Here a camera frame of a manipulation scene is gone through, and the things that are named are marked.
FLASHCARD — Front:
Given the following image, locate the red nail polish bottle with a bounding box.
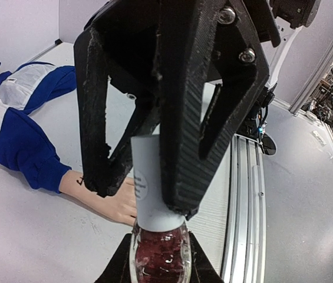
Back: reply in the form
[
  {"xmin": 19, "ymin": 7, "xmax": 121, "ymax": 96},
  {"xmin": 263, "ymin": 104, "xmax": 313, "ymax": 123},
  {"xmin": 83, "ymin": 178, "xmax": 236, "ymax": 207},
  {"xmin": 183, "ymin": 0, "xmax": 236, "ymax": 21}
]
[{"xmin": 128, "ymin": 224, "xmax": 192, "ymax": 283}]

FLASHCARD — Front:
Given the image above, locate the blue white red jacket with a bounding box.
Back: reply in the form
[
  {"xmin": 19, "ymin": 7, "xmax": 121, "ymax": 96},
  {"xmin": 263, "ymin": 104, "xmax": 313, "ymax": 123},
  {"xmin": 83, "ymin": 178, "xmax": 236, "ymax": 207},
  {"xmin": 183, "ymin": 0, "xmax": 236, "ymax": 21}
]
[{"xmin": 0, "ymin": 61, "xmax": 77, "ymax": 193}]

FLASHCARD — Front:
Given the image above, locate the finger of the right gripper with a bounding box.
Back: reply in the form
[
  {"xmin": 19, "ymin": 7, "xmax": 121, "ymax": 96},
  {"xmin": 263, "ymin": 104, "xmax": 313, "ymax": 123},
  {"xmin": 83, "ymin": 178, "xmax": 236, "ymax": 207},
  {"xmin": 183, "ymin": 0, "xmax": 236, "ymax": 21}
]
[
  {"xmin": 74, "ymin": 1, "xmax": 160, "ymax": 197},
  {"xmin": 157, "ymin": 1, "xmax": 269, "ymax": 219}
]

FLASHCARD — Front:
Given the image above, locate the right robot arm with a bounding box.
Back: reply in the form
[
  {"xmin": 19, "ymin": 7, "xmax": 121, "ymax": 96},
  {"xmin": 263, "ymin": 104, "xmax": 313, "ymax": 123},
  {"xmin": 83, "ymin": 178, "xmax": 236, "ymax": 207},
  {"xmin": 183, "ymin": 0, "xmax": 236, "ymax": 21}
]
[{"xmin": 74, "ymin": 1, "xmax": 320, "ymax": 218}]

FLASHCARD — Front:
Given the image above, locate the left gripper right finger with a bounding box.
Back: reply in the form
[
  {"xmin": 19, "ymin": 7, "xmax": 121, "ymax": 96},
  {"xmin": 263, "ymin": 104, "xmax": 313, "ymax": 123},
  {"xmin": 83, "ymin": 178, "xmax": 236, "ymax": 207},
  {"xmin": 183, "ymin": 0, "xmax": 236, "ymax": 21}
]
[{"xmin": 189, "ymin": 232, "xmax": 222, "ymax": 283}]

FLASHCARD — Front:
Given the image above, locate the mannequin hand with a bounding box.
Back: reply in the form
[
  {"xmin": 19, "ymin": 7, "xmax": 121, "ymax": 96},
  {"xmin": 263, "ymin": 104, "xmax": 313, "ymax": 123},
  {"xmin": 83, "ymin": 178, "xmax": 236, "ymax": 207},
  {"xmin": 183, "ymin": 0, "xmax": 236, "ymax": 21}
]
[{"xmin": 59, "ymin": 170, "xmax": 137, "ymax": 226}]

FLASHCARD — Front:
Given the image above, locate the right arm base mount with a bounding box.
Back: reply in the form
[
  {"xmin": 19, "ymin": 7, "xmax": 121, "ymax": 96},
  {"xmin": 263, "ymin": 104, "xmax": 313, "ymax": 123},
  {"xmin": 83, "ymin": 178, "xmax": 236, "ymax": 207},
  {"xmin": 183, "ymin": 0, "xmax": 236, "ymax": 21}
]
[{"xmin": 237, "ymin": 86, "xmax": 277, "ymax": 156}]

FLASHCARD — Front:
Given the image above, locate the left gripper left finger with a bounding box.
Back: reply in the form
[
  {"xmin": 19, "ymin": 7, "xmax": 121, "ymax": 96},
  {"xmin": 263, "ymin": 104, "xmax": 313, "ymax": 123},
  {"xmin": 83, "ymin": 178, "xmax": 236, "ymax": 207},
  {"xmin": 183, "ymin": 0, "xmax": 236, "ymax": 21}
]
[{"xmin": 95, "ymin": 233, "xmax": 131, "ymax": 283}]

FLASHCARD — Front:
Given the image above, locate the aluminium front rail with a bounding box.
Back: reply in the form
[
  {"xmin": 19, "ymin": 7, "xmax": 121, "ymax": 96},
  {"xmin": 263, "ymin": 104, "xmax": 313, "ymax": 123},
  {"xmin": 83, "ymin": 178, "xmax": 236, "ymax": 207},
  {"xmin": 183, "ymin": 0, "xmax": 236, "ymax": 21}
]
[{"xmin": 220, "ymin": 134, "xmax": 266, "ymax": 283}]

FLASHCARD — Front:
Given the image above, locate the white nail polish cap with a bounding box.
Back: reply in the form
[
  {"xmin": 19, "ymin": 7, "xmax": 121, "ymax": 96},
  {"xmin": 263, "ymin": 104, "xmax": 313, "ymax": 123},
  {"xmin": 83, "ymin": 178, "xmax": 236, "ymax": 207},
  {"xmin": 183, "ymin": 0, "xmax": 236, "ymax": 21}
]
[{"xmin": 131, "ymin": 135, "xmax": 184, "ymax": 232}]

